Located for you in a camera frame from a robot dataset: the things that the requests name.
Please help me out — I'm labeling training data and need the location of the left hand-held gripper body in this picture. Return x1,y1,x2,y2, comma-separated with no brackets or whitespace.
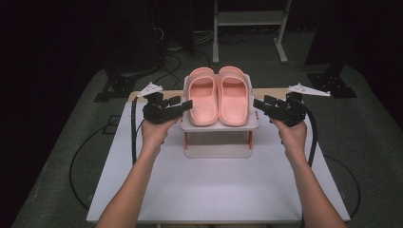
136,81,183,125

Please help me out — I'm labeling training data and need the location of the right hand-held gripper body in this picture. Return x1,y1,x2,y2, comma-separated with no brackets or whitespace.
268,83,332,128

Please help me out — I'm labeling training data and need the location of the pink rubber slipper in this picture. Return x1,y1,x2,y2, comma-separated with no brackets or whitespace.
187,66,220,127
217,66,250,127

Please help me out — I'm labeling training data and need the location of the white two-tier shoe rack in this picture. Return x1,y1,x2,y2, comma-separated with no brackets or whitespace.
180,73,260,160

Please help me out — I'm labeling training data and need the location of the person's left hand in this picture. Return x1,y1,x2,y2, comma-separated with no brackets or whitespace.
140,116,179,154

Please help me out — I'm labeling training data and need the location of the person's right hand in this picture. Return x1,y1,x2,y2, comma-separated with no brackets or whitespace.
270,118,309,163

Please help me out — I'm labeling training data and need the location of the wooden table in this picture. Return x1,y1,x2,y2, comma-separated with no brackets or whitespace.
127,87,298,103

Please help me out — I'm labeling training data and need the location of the black stand base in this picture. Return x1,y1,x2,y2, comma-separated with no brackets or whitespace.
306,63,358,100
93,61,138,104

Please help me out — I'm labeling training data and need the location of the white table mat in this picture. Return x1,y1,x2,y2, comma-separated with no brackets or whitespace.
86,98,352,225

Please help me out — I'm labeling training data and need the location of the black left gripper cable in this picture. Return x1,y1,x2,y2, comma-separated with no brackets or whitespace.
68,95,147,212

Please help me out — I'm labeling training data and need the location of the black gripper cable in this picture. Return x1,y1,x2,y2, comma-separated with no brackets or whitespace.
298,107,362,228
68,95,147,212

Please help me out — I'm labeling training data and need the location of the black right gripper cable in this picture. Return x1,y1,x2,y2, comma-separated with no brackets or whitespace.
298,107,362,228

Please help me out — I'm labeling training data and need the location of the tangle of floor cables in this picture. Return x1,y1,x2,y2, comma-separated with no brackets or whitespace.
146,25,251,91

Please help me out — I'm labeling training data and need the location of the white metal desk frame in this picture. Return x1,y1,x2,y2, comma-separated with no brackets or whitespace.
211,0,294,66

